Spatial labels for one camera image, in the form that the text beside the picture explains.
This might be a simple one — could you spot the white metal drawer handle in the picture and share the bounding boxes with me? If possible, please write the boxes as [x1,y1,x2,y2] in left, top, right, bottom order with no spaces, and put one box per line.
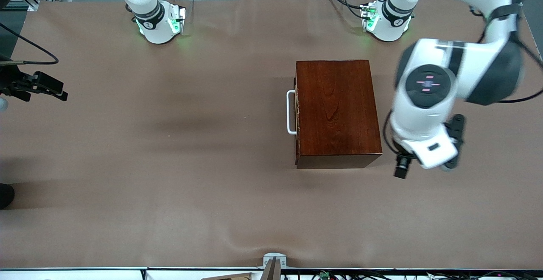
[286,90,298,136]

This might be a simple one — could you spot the dark wood cabinet box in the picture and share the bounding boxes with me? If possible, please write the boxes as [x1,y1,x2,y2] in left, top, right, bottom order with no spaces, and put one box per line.
[295,60,383,170]

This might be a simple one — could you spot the black left arm base cables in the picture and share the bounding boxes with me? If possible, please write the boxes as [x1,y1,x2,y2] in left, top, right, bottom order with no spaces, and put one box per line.
[324,0,370,20]

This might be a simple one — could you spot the light brown board piece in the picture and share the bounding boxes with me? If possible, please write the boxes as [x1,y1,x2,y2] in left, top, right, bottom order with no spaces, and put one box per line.
[199,272,256,280]

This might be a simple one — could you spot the grey metal bracket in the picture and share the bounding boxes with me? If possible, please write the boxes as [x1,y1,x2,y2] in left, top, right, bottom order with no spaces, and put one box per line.
[260,252,288,280]

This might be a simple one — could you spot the brown table mat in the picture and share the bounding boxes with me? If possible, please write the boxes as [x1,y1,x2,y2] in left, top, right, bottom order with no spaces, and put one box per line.
[0,0,543,271]

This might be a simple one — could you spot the black round object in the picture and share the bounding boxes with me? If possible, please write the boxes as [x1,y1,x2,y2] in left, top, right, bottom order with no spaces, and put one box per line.
[0,183,15,210]

